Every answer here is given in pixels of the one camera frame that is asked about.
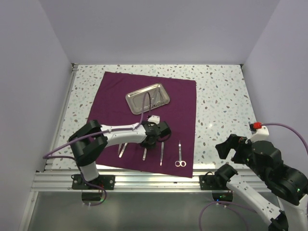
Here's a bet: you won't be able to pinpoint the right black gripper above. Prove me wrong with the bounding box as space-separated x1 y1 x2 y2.
215 132 268 180

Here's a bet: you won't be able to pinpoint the steel scalpel handle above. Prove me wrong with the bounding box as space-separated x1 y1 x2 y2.
160 142 164 166

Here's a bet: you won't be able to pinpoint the steel forceps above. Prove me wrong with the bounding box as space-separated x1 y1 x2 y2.
142 148 147 161

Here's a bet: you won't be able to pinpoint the purple cloth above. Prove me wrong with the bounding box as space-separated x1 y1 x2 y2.
87 71 198 179

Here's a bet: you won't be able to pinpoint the steel instrument tray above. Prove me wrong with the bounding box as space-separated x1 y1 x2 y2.
125 83 165 115

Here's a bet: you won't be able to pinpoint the steel tweezers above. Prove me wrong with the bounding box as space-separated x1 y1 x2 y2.
118 143 127 158

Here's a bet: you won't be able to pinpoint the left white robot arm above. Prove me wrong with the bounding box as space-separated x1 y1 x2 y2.
68 120 171 189

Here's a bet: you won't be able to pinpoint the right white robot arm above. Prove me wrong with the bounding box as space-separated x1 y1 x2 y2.
214 134 308 231

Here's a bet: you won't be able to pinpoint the steel clamp in tray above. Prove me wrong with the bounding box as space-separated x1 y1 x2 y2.
151 90 165 108

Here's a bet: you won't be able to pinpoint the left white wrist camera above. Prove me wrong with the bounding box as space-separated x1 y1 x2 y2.
147 115 160 124

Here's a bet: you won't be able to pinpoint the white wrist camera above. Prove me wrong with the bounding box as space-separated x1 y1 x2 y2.
147 115 160 124
249 122 269 143

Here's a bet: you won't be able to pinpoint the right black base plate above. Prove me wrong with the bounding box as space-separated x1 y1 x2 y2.
199 171 222 191

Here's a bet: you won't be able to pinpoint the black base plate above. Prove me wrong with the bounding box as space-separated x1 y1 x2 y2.
199 171 222 191
71 174 116 190

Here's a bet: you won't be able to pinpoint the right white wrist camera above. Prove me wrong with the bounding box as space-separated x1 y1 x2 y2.
249 122 269 143

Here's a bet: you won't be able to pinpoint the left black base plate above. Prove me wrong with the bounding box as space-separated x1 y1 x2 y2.
71 174 116 190

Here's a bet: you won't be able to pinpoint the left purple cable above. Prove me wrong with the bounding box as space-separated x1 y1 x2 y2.
42 92 151 207

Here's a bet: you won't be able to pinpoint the aluminium frame rail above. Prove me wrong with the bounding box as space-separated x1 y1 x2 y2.
31 169 208 193

